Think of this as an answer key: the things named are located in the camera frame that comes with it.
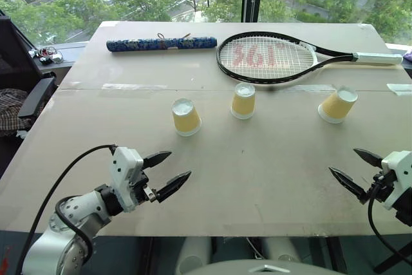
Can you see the grey rounded robot body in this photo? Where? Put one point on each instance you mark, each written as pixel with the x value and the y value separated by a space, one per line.
pixel 264 268

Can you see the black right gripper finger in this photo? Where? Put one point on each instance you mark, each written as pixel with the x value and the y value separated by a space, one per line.
pixel 370 157
pixel 349 183

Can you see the white cylinder under table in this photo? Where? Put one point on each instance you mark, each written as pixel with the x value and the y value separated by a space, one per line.
pixel 280 249
pixel 194 254

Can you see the black and white tennis racket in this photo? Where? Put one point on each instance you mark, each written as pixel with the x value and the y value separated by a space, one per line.
pixel 376 59

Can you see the small clutter on windowsill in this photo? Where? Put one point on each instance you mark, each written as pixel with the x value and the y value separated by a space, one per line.
pixel 48 54

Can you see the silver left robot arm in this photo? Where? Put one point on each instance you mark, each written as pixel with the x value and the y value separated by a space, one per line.
pixel 67 242

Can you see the black office chair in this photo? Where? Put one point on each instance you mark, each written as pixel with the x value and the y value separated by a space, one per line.
pixel 19 69

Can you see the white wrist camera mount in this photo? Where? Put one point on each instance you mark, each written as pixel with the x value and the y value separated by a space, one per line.
pixel 400 168
pixel 124 167

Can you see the purple object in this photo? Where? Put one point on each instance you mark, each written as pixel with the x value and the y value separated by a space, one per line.
pixel 408 56

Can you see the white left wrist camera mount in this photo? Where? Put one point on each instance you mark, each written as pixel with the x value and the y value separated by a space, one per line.
pixel 124 167

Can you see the black diagonal table brace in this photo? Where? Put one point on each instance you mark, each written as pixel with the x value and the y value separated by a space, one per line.
pixel 394 260

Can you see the black table leg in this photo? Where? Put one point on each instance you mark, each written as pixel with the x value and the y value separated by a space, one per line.
pixel 145 255
pixel 336 255

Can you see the blue patterned tube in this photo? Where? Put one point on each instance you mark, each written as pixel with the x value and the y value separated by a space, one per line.
pixel 145 45

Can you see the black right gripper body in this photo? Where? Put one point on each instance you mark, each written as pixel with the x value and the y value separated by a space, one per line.
pixel 383 186

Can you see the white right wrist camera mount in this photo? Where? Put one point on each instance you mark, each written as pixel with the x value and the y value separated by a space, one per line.
pixel 400 168

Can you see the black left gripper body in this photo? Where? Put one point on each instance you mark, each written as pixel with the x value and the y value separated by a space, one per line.
pixel 139 191

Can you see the yellow paper cup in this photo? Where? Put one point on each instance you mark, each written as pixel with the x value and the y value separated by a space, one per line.
pixel 186 120
pixel 336 106
pixel 243 102

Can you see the checked cloth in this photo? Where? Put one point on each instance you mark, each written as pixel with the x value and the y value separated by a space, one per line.
pixel 11 110

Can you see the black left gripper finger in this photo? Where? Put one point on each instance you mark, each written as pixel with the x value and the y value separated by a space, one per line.
pixel 156 159
pixel 172 185

